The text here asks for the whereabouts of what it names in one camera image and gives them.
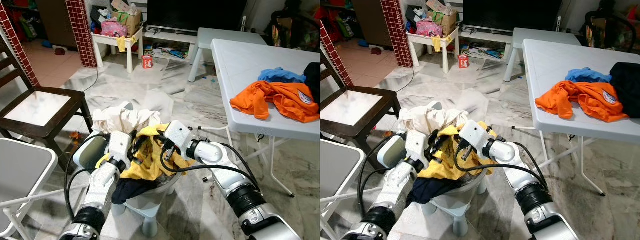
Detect yellow garment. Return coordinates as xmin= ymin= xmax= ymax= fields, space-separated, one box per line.
xmin=95 ymin=124 xmax=196 ymax=182
xmin=416 ymin=122 xmax=499 ymax=181

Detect dark navy trousers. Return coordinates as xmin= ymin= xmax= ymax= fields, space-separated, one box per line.
xmin=609 ymin=62 xmax=640 ymax=120
xmin=302 ymin=62 xmax=321 ymax=104

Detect beige crumpled cloth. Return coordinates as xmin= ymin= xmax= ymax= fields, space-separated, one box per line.
xmin=398 ymin=106 xmax=469 ymax=136
xmin=91 ymin=106 xmax=162 ymax=136

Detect grey green laundry basket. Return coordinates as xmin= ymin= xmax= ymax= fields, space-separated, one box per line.
xmin=376 ymin=102 xmax=489 ymax=196
xmin=73 ymin=102 xmax=181 ymax=196

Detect dark blue cloth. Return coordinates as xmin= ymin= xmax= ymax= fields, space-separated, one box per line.
xmin=111 ymin=177 xmax=161 ymax=206
xmin=406 ymin=177 xmax=464 ymax=209

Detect pale blue plastic stool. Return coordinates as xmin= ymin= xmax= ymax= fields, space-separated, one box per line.
xmin=419 ymin=190 xmax=489 ymax=239
xmin=112 ymin=190 xmax=174 ymax=239

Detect dark wooden chair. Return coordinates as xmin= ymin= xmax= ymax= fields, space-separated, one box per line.
xmin=320 ymin=45 xmax=402 ymax=154
xmin=0 ymin=35 xmax=95 ymax=166

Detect colourful toy pile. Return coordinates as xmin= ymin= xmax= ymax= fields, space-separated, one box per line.
xmin=145 ymin=45 xmax=191 ymax=61
xmin=461 ymin=45 xmax=507 ymax=61

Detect small white side table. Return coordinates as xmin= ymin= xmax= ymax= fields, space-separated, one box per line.
xmin=91 ymin=27 xmax=145 ymax=75
xmin=407 ymin=27 xmax=460 ymax=75

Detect white television stand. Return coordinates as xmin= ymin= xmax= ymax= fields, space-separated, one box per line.
xmin=142 ymin=27 xmax=201 ymax=64
xmin=459 ymin=27 xmax=516 ymax=64

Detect pink patterned bag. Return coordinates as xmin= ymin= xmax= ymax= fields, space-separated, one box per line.
xmin=100 ymin=20 xmax=129 ymax=39
xmin=416 ymin=20 xmax=445 ymax=39

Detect red tiled pillar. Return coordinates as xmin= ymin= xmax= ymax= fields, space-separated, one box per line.
xmin=65 ymin=0 xmax=99 ymax=69
xmin=380 ymin=0 xmax=414 ymax=69

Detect white folding table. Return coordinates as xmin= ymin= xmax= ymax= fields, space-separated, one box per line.
xmin=197 ymin=39 xmax=321 ymax=199
xmin=510 ymin=39 xmax=640 ymax=197

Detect brown cardboard box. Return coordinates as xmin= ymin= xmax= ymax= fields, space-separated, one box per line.
xmin=426 ymin=0 xmax=459 ymax=37
xmin=111 ymin=0 xmax=144 ymax=37

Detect orange garment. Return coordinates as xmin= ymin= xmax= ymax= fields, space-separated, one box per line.
xmin=535 ymin=80 xmax=630 ymax=124
xmin=230 ymin=80 xmax=321 ymax=124

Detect bright blue garment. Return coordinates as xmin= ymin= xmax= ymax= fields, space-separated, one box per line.
xmin=565 ymin=67 xmax=614 ymax=85
xmin=257 ymin=67 xmax=307 ymax=85

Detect black television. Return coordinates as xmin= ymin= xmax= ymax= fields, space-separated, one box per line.
xmin=146 ymin=0 xmax=249 ymax=34
xmin=462 ymin=0 xmax=564 ymax=34

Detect brown wooden door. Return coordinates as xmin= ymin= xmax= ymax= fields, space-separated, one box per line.
xmin=350 ymin=0 xmax=396 ymax=49
xmin=35 ymin=0 xmax=79 ymax=49

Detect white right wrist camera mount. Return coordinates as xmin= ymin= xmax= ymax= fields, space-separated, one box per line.
xmin=162 ymin=120 xmax=195 ymax=161
xmin=458 ymin=120 xmax=495 ymax=161

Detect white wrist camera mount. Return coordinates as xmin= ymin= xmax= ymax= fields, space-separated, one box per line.
xmin=458 ymin=120 xmax=495 ymax=161
xmin=404 ymin=129 xmax=431 ymax=165
xmin=107 ymin=130 xmax=133 ymax=165
xmin=162 ymin=120 xmax=195 ymax=161

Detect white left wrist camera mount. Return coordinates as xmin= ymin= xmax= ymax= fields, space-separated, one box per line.
xmin=404 ymin=129 xmax=431 ymax=165
xmin=107 ymin=130 xmax=133 ymax=165

